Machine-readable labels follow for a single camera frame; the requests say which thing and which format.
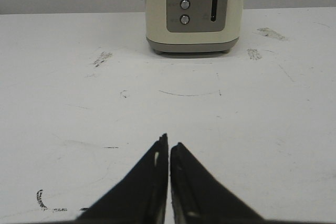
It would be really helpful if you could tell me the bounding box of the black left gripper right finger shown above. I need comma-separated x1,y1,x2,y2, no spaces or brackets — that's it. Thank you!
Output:
170,142,266,221

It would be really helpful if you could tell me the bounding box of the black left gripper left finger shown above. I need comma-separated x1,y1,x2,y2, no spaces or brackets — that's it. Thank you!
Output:
75,133,169,221

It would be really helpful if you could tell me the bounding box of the cream and silver toaster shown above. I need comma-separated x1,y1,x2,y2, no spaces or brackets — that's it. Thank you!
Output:
144,0,244,54

